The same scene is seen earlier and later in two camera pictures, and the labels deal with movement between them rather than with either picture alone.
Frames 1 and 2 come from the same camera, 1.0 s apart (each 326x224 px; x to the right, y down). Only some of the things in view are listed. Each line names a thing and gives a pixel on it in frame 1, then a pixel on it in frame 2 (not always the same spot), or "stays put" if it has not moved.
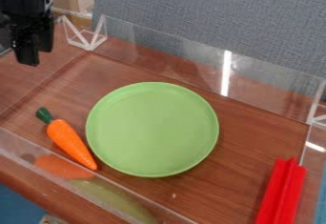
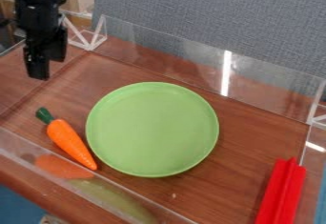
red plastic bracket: x=283 y=196 stays put
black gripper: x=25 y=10 to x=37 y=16
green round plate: x=151 y=130 stays put
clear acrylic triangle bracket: x=84 y=38 stays put
